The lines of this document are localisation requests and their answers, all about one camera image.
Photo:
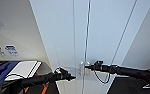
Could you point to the white wall sign blue print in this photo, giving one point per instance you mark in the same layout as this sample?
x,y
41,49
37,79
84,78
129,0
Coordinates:
x,y
11,50

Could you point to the blue plastic tray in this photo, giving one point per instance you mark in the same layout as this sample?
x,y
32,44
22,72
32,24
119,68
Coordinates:
x,y
2,71

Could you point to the white wardrobe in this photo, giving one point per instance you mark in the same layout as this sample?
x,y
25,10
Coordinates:
x,y
147,13

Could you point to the white flat board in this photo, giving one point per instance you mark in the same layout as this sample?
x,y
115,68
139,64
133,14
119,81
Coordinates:
x,y
22,69

